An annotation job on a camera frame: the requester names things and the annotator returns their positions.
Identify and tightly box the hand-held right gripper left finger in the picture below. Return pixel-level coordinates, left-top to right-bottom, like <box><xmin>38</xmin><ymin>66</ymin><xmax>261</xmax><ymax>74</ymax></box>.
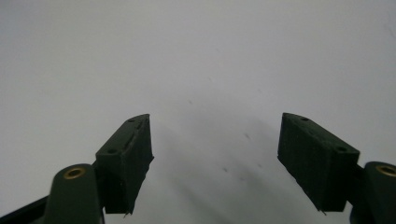
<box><xmin>42</xmin><ymin>113</ymin><xmax>155</xmax><ymax>224</ymax></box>

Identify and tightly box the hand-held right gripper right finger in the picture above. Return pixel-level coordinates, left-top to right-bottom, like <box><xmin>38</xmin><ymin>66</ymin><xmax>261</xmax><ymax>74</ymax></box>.
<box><xmin>276</xmin><ymin>112</ymin><xmax>396</xmax><ymax>224</ymax></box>

